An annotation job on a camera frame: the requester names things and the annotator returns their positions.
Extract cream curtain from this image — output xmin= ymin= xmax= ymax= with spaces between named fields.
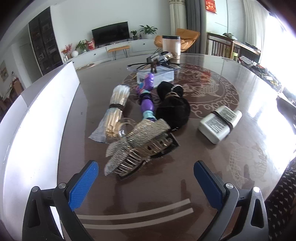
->
xmin=168 ymin=0 xmax=186 ymax=35

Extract dark display cabinet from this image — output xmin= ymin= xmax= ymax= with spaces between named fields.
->
xmin=28 ymin=6 xmax=64 ymax=76

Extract black printed box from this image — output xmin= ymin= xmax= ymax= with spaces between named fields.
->
xmin=147 ymin=52 xmax=167 ymax=62

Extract black fluffy scrunchie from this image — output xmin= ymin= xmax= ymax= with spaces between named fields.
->
xmin=155 ymin=81 xmax=191 ymax=131

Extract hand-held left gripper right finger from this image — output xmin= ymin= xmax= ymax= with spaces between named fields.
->
xmin=193 ymin=160 xmax=270 ymax=241

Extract clear plastic box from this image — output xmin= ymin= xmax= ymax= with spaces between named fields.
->
xmin=136 ymin=69 xmax=174 ymax=84

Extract wooden dining chair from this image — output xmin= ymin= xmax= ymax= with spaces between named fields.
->
xmin=207 ymin=32 xmax=234 ymax=59

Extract red flower arrangement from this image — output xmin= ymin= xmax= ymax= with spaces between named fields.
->
xmin=61 ymin=44 xmax=73 ymax=59

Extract leafy green potted plant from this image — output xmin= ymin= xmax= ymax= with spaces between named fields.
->
xmin=75 ymin=40 xmax=89 ymax=52

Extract red wall hanging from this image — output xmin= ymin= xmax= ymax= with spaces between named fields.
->
xmin=205 ymin=0 xmax=218 ymax=13

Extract purple toy wand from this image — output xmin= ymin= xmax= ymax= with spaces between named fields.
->
xmin=136 ymin=72 xmax=160 ymax=122

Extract person's patterned dark clothing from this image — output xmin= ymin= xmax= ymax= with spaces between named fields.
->
xmin=264 ymin=160 xmax=296 ymax=241

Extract clear safety glasses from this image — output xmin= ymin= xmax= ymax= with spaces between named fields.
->
xmin=127 ymin=61 xmax=181 ymax=73

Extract clear container with black lid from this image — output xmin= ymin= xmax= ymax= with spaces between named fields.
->
xmin=162 ymin=35 xmax=181 ymax=59

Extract framed wall picture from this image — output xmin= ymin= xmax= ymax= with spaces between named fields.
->
xmin=0 ymin=60 xmax=9 ymax=82

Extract clear plastic ring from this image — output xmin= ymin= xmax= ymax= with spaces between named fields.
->
xmin=116 ymin=118 xmax=135 ymax=139

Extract large plant in white pot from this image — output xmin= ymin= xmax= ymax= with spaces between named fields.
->
xmin=139 ymin=25 xmax=158 ymax=39

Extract white labelled box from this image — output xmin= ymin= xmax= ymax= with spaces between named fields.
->
xmin=198 ymin=105 xmax=242 ymax=144

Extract white board panel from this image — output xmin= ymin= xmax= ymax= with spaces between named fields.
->
xmin=0 ymin=61 xmax=80 ymax=241

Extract flat screen television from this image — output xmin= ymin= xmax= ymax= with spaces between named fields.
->
xmin=92 ymin=22 xmax=130 ymax=45

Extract rhinestone hair claw clip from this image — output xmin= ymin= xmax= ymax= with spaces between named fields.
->
xmin=105 ymin=119 xmax=180 ymax=181

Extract white television cabinet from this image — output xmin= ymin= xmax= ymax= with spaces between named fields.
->
xmin=63 ymin=38 xmax=162 ymax=70

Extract orange lounge chair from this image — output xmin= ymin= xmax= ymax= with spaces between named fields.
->
xmin=154 ymin=28 xmax=200 ymax=52

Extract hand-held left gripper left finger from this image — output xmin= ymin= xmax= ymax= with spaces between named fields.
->
xmin=22 ymin=160 xmax=99 ymax=241

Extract dark hair tie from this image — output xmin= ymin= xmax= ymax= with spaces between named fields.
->
xmin=211 ymin=111 xmax=234 ymax=128

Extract grey curtain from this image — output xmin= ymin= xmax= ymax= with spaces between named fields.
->
xmin=185 ymin=0 xmax=206 ymax=55

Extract bag of cotton swabs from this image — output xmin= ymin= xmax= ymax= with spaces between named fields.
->
xmin=88 ymin=85 xmax=131 ymax=144

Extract wooden bench with black legs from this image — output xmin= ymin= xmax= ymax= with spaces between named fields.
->
xmin=107 ymin=45 xmax=130 ymax=60

